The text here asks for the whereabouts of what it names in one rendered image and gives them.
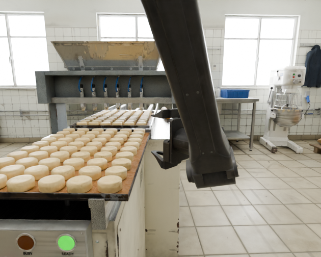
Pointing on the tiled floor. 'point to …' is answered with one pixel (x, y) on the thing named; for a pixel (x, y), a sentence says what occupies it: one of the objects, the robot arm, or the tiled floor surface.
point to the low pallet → (320, 149)
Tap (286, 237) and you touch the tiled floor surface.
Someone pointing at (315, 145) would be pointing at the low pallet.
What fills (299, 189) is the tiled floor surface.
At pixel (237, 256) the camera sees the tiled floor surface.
